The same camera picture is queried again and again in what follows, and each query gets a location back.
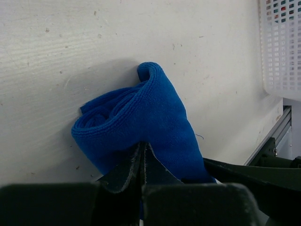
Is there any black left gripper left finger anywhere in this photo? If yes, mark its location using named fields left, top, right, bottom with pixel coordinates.
left=0, top=144, right=143, bottom=226

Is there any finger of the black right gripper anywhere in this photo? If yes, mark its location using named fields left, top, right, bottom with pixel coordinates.
left=204, top=158, right=301, bottom=221

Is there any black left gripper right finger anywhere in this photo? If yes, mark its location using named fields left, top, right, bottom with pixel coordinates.
left=141, top=142, right=262, bottom=226

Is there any blue towel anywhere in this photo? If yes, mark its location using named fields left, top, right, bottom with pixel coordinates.
left=71, top=62, right=214, bottom=183

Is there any rabbit print towel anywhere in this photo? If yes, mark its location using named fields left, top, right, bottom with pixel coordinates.
left=269, top=0, right=300, bottom=24

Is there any white plastic basket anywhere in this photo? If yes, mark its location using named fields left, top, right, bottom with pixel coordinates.
left=258, top=0, right=301, bottom=101

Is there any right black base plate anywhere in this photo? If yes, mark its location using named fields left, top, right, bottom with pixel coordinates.
left=247, top=137, right=276, bottom=167

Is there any aluminium mounting rail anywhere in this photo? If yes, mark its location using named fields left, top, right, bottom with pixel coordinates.
left=245, top=106, right=293, bottom=167

